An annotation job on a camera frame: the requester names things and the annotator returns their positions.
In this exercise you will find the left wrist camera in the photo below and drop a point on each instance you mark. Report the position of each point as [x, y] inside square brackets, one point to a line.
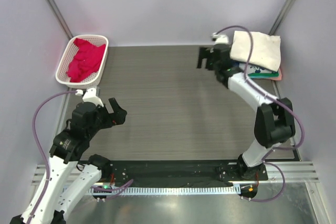
[90, 95]

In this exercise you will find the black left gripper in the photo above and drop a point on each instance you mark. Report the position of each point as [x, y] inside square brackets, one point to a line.
[117, 117]

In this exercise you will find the left aluminium frame post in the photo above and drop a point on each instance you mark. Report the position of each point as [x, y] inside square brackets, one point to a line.
[59, 17]

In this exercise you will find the cream white t shirt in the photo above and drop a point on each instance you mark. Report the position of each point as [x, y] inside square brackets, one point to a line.
[266, 49]

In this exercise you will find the folded green t shirt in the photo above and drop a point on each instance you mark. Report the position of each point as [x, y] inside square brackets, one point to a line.
[263, 75]

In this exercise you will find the aluminium frame post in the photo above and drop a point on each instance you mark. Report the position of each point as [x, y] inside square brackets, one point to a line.
[284, 11]
[59, 17]

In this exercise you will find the right aluminium frame post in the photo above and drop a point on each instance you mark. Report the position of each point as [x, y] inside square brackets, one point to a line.
[284, 11]

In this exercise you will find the aluminium extrusion rail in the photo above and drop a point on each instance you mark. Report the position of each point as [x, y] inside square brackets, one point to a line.
[294, 172]

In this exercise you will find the white perforated plastic basket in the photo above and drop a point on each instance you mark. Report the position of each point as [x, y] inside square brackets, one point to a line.
[67, 57]

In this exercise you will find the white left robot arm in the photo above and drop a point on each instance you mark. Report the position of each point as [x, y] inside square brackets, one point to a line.
[51, 202]

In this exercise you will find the folded white blue patterned shirt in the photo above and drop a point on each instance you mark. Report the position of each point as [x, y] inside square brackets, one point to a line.
[253, 69]

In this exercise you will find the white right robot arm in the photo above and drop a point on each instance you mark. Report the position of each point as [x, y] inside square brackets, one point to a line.
[274, 125]

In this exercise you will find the slotted grey cable duct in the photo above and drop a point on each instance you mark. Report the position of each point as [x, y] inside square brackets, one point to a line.
[138, 191]

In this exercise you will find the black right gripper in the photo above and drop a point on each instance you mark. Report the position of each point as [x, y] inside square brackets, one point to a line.
[207, 53]

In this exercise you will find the red t shirt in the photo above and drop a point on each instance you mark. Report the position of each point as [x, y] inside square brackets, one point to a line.
[86, 61]

